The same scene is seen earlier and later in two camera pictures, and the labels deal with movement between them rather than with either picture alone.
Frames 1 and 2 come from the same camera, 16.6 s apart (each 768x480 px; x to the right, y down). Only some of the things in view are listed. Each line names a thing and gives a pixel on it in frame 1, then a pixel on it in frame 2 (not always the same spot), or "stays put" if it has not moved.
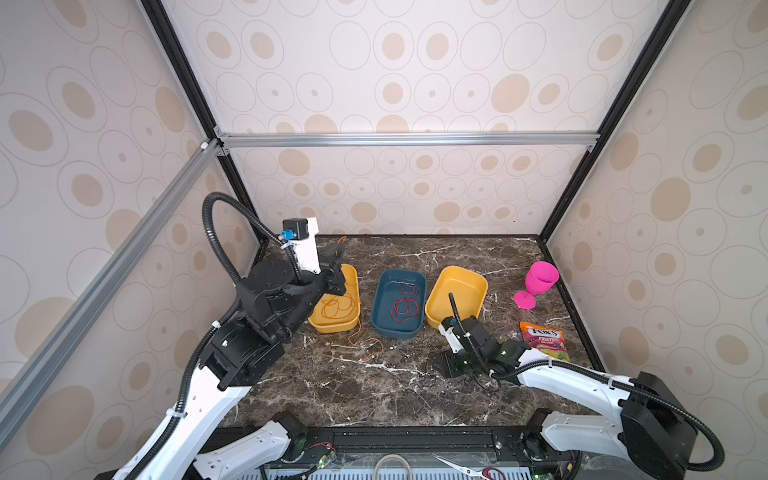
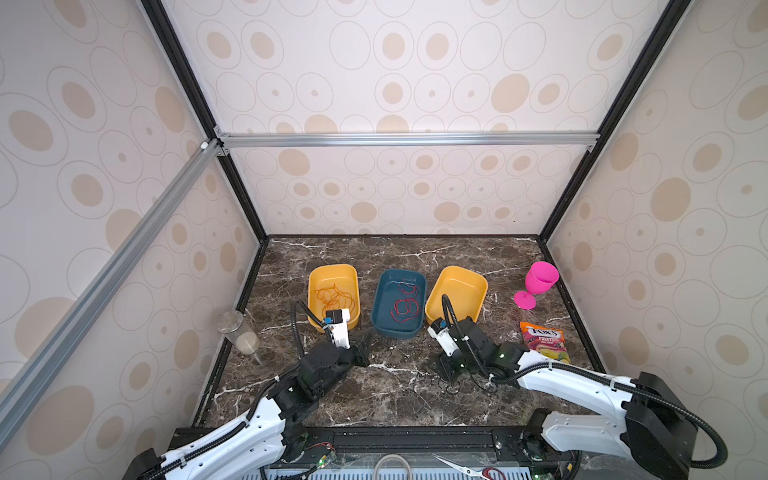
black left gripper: [331, 261] → [361, 352]
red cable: [405, 309] stays put
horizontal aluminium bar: [404, 139] stays put
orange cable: [338, 307] stays put
